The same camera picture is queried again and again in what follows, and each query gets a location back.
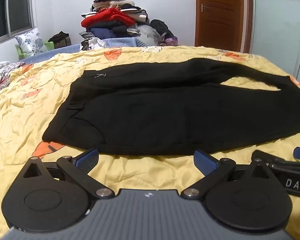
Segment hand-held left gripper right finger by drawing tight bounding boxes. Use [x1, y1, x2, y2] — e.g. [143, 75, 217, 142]
[180, 150, 274, 200]

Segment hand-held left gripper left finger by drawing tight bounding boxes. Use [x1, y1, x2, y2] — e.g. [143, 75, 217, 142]
[22, 148, 115, 200]

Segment black pants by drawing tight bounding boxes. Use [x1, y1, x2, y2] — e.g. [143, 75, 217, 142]
[42, 58, 300, 156]

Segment yellow printed quilt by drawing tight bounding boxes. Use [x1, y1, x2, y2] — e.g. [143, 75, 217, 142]
[0, 45, 300, 233]

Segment green basket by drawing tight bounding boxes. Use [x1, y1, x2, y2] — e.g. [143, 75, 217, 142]
[15, 41, 56, 58]

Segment blue checked bedsheet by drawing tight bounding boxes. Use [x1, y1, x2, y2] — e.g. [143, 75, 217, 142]
[22, 37, 147, 66]

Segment white printed blanket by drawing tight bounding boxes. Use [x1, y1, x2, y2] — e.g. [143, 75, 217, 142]
[0, 61, 26, 103]

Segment dark clothes bundle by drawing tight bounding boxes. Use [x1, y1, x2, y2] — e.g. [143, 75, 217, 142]
[48, 31, 72, 49]

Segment floral pillow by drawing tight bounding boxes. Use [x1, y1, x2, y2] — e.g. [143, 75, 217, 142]
[14, 28, 47, 57]

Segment frosted glass wardrobe door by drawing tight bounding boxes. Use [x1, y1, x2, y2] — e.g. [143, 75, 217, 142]
[251, 0, 300, 92]

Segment clear plastic bag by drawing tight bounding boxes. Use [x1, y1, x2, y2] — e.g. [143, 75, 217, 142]
[137, 24, 163, 47]

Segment black bag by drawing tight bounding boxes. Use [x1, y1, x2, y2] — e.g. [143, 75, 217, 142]
[149, 19, 176, 43]

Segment red knitted garment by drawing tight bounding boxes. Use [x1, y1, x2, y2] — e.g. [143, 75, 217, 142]
[81, 7, 137, 29]

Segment pile of clothes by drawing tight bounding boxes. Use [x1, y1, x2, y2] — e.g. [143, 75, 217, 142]
[79, 0, 178, 48]

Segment brown wooden door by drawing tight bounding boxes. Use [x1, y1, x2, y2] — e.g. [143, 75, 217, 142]
[194, 0, 253, 53]

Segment aluminium frame window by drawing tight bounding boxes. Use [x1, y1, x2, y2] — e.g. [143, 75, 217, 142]
[0, 0, 35, 48]

